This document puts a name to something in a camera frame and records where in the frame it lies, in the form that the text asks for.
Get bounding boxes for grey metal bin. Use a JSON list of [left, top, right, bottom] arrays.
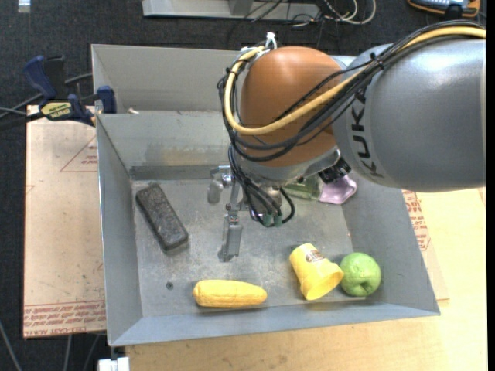
[[90, 43, 442, 348]]

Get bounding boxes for dark green flat block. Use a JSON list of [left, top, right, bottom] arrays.
[[135, 182, 190, 254]]

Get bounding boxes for green toy apple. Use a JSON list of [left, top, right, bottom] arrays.
[[339, 251, 383, 298]]

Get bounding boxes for pale pink plastic object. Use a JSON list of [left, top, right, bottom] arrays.
[[318, 173, 358, 206]]

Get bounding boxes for yellow toy corn cob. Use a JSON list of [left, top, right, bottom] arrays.
[[192, 279, 268, 309]]

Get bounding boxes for brown cardboard board, red print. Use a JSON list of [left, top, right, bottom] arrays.
[[22, 104, 452, 340]]

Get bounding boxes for yellow plastic cup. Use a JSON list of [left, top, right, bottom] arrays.
[[288, 243, 345, 301]]

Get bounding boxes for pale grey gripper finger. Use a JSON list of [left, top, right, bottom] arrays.
[[207, 174, 233, 205], [217, 213, 244, 263]]

